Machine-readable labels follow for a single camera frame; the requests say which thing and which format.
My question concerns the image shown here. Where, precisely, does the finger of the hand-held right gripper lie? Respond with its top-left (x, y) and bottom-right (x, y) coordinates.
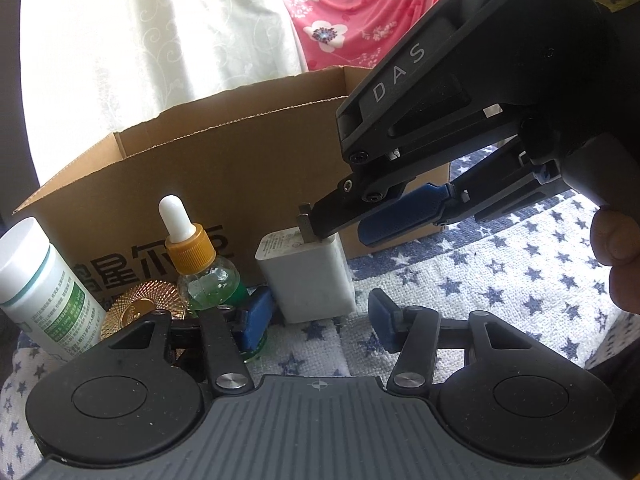
top-left (357, 137), bottom-right (573, 248)
top-left (305, 160), bottom-right (416, 241)

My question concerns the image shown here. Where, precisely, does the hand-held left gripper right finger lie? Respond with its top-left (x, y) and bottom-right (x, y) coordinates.
top-left (367, 289), bottom-right (536, 394)

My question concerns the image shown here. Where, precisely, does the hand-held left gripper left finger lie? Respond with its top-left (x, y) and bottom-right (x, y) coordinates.
top-left (100, 286), bottom-right (275, 395)

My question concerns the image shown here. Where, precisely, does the white charger plug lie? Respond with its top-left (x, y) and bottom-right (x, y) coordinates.
top-left (255, 203), bottom-right (357, 324)

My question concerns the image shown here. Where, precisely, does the green dropper bottle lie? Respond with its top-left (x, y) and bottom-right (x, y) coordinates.
top-left (158, 195), bottom-right (268, 361)

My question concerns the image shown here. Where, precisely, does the black jar with gold lid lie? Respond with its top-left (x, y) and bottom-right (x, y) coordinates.
top-left (100, 282), bottom-right (188, 346)

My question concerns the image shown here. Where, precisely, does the brown cardboard box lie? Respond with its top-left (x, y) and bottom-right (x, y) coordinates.
top-left (12, 65), bottom-right (451, 311)

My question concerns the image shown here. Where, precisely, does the white pill bottle green label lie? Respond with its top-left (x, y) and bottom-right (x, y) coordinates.
top-left (0, 216), bottom-right (108, 361)

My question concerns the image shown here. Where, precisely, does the person's right hand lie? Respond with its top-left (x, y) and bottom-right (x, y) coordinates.
top-left (590, 205), bottom-right (640, 313)

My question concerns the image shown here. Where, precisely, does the pink floral cloth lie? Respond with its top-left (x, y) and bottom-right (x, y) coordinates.
top-left (280, 0), bottom-right (463, 71)

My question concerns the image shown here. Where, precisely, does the white patterned curtain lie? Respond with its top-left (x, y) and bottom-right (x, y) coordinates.
top-left (20, 0), bottom-right (311, 196)

